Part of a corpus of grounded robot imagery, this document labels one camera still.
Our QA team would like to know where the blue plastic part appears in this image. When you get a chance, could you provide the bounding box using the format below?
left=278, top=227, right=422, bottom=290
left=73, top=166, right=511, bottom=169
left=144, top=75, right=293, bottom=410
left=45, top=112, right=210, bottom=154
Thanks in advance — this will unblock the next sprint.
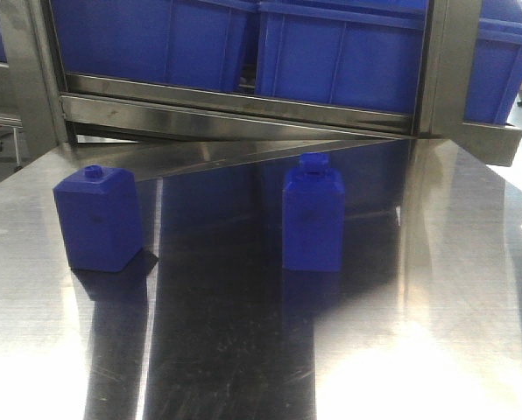
left=53, top=164, right=144, bottom=272
left=282, top=152, right=345, bottom=272

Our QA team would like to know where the blue bin middle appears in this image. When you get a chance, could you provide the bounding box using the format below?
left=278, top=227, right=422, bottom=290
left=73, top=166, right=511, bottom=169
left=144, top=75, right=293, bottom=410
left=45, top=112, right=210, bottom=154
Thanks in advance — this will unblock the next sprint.
left=255, top=1, right=425, bottom=114

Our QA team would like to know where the blue bin far right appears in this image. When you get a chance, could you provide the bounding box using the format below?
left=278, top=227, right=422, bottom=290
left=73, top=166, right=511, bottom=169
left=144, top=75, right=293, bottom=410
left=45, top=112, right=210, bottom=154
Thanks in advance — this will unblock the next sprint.
left=464, top=1, right=522, bottom=125

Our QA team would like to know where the stainless steel shelf frame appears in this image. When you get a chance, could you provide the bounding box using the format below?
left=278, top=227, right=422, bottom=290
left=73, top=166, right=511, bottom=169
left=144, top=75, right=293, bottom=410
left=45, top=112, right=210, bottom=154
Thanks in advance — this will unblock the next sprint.
left=0, top=1, right=522, bottom=166

